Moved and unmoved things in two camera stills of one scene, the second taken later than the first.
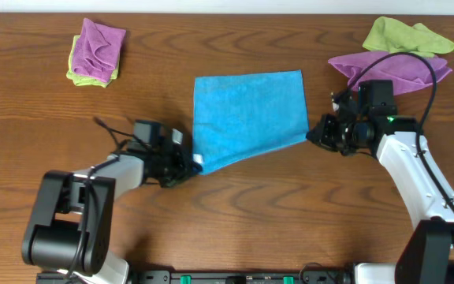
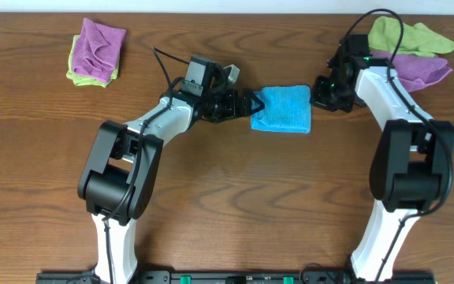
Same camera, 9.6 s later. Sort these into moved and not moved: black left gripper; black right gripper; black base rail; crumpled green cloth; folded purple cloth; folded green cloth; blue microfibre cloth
Moved: black right gripper; black left gripper; blue microfibre cloth
Not moved: black base rail; crumpled green cloth; folded green cloth; folded purple cloth
